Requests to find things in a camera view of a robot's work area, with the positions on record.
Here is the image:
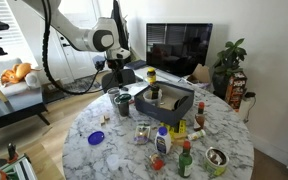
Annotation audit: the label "yellow lid vitamin bottle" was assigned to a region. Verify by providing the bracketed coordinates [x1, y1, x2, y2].
[146, 67, 158, 85]

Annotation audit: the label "brown sauce bottle red cap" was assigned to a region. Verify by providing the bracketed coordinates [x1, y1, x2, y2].
[193, 101, 206, 132]

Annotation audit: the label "grey rug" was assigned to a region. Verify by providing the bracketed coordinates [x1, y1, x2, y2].
[62, 75, 102, 98]

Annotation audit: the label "yellow package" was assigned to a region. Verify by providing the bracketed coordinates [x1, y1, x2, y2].
[159, 119, 188, 140]

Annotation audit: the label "white bottle blue cap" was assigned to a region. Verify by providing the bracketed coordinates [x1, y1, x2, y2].
[154, 126, 172, 156]

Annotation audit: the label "black flat screen television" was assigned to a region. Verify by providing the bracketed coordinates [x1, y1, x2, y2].
[145, 23, 214, 78]

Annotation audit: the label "white panel door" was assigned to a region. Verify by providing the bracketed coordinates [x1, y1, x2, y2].
[50, 18, 110, 83]

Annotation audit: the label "white cup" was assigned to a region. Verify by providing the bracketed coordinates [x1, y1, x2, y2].
[142, 89, 163, 108]

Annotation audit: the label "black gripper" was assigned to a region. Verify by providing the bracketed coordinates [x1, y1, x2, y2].
[107, 58, 127, 88]

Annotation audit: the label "black office chair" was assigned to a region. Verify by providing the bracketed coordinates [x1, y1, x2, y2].
[101, 68, 137, 94]

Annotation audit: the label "white floor device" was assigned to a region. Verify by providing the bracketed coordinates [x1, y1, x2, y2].
[237, 96, 257, 124]

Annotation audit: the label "dark grey laptop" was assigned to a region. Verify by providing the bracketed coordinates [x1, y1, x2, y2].
[126, 59, 148, 71]

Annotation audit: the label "dark coffee table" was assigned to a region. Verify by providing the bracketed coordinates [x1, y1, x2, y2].
[0, 87, 51, 135]

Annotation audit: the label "black round object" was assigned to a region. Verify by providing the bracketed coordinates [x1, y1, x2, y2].
[172, 95, 190, 112]

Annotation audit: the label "white television stand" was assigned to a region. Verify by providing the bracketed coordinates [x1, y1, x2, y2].
[133, 64, 215, 93]

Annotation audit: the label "green white striped box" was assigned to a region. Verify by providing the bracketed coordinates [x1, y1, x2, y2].
[0, 153, 38, 180]

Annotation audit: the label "green potted plant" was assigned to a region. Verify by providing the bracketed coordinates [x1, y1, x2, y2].
[212, 38, 248, 99]

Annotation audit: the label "white paper sheet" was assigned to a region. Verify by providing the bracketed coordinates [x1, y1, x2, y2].
[123, 81, 151, 98]

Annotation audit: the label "green glass bottle red cap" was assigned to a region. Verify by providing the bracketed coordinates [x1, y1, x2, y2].
[178, 140, 194, 179]

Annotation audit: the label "dark plastic cup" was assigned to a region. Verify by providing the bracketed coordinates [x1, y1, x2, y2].
[114, 99, 131, 118]

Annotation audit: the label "white window blinds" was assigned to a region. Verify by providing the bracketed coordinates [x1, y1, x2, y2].
[0, 0, 23, 51]

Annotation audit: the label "purple top snack pouch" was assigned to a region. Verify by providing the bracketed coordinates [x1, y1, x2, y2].
[133, 124, 152, 146]

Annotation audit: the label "black hanging coat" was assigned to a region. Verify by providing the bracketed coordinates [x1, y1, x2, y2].
[110, 0, 132, 62]

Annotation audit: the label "orange plush toy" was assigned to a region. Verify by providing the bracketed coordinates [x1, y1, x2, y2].
[0, 62, 42, 88]

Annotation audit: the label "black cable conduit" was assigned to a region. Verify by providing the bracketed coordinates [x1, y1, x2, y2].
[41, 0, 118, 96]

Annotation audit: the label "open green tin can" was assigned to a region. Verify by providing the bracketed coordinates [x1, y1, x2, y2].
[204, 146, 230, 178]

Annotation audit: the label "small cardboard floor box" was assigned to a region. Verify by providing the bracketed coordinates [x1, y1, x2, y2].
[41, 78, 66, 95]

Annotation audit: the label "blue round lid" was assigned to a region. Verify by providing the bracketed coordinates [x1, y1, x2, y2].
[87, 130, 106, 146]

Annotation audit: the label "clear plastic cup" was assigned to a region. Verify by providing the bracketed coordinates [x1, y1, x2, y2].
[106, 153, 121, 172]

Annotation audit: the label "black power adapter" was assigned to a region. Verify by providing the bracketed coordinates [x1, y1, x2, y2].
[243, 91, 257, 100]

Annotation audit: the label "black tool red band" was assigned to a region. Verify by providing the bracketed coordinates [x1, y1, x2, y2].
[6, 142, 18, 164]

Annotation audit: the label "orange game box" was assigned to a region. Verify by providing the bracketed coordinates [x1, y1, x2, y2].
[224, 71, 248, 113]

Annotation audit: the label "small white bottle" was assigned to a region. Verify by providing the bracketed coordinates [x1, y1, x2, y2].
[187, 129, 207, 142]

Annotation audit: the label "small jar red cap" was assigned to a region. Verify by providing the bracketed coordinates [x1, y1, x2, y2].
[149, 152, 165, 172]

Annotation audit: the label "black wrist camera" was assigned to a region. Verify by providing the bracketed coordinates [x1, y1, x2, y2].
[92, 54, 107, 72]

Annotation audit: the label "navy cardboard box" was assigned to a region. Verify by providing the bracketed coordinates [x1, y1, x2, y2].
[133, 81, 196, 128]

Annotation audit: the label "open cardboard box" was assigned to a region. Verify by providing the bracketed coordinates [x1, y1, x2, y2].
[185, 63, 212, 85]

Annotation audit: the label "black yellow bottle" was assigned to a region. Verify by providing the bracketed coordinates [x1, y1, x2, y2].
[149, 84, 161, 100]

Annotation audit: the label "silver tin can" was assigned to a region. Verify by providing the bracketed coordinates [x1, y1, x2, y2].
[106, 86, 122, 107]

